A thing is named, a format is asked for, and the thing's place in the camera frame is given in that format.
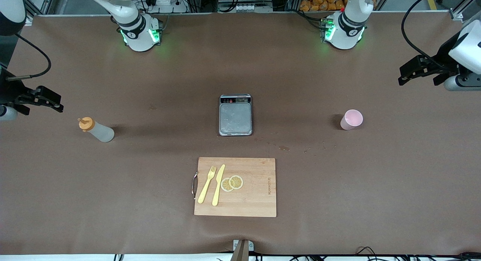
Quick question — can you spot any translucent orange-capped sauce bottle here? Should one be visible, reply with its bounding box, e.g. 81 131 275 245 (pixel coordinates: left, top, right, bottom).
78 117 115 143

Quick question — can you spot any pink plastic cup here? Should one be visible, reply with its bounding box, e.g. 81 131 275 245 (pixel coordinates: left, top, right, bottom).
340 109 363 130

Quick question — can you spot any orange snack pile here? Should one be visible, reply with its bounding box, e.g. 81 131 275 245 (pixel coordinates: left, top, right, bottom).
299 0 346 12

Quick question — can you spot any brown table mat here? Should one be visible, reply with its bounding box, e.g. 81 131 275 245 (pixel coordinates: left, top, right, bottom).
0 11 481 256

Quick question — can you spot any white power strip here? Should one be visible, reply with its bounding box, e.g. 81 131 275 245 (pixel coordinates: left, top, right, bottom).
148 0 188 14

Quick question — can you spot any yellow plastic fork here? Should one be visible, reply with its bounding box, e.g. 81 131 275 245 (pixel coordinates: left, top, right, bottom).
198 166 217 204

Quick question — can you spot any silver digital kitchen scale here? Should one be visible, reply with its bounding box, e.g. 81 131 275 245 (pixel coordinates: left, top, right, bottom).
219 94 253 136

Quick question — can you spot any yellow plastic knife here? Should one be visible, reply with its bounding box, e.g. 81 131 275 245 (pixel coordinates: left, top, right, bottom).
212 164 226 207

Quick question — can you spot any wooden cutting board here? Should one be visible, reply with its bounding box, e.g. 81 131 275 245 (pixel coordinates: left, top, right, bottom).
192 157 277 217

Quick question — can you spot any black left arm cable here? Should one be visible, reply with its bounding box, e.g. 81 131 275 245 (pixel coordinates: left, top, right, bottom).
401 0 451 72

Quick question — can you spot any black cable bundle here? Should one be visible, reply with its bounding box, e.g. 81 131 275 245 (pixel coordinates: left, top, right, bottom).
289 247 481 261

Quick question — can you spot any front camera mounting bracket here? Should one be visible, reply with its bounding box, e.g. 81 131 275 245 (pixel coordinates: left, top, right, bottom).
230 239 254 261

